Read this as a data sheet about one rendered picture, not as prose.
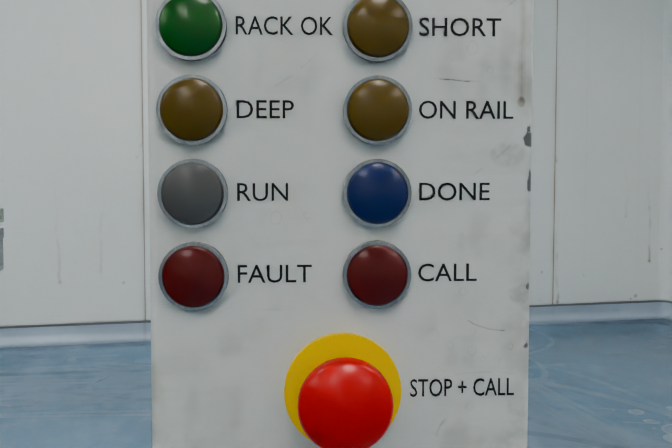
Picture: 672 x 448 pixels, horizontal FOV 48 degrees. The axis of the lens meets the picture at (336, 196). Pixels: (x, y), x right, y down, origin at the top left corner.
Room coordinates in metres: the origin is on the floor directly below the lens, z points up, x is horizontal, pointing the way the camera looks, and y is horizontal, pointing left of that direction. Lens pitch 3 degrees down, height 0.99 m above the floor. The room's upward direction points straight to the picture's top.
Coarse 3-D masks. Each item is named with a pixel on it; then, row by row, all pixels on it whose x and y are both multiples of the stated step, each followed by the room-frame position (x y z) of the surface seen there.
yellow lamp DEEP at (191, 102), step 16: (192, 80) 0.32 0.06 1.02; (176, 96) 0.32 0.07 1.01; (192, 96) 0.32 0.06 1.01; (208, 96) 0.32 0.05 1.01; (160, 112) 0.32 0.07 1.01; (176, 112) 0.32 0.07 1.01; (192, 112) 0.32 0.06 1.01; (208, 112) 0.32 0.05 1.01; (176, 128) 0.32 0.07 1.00; (192, 128) 0.32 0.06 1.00; (208, 128) 0.32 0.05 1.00
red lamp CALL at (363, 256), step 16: (368, 256) 0.32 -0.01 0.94; (384, 256) 0.32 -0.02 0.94; (400, 256) 0.33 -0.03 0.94; (352, 272) 0.32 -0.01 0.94; (368, 272) 0.32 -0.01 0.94; (384, 272) 0.32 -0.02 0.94; (400, 272) 0.33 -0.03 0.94; (352, 288) 0.33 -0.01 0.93; (368, 288) 0.32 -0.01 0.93; (384, 288) 0.32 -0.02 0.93; (400, 288) 0.33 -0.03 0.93; (384, 304) 0.33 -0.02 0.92
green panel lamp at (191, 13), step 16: (176, 0) 0.32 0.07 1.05; (192, 0) 0.32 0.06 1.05; (208, 0) 0.32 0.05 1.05; (160, 16) 0.32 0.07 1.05; (176, 16) 0.32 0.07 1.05; (192, 16) 0.32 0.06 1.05; (208, 16) 0.32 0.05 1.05; (160, 32) 0.32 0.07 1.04; (176, 32) 0.32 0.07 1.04; (192, 32) 0.32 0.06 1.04; (208, 32) 0.32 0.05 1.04; (176, 48) 0.32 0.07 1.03; (192, 48) 0.32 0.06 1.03; (208, 48) 0.32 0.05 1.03
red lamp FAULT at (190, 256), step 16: (176, 256) 0.32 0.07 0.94; (192, 256) 0.32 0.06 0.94; (208, 256) 0.32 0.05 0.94; (176, 272) 0.32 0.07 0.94; (192, 272) 0.32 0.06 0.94; (208, 272) 0.32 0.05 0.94; (176, 288) 0.32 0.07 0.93; (192, 288) 0.32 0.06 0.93; (208, 288) 0.32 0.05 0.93; (192, 304) 0.32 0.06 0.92
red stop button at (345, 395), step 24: (336, 360) 0.31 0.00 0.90; (360, 360) 0.31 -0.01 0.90; (312, 384) 0.30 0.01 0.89; (336, 384) 0.30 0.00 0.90; (360, 384) 0.30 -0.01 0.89; (384, 384) 0.31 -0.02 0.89; (312, 408) 0.30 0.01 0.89; (336, 408) 0.30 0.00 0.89; (360, 408) 0.30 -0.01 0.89; (384, 408) 0.30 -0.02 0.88; (312, 432) 0.30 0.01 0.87; (336, 432) 0.30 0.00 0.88; (360, 432) 0.30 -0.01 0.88; (384, 432) 0.31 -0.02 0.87
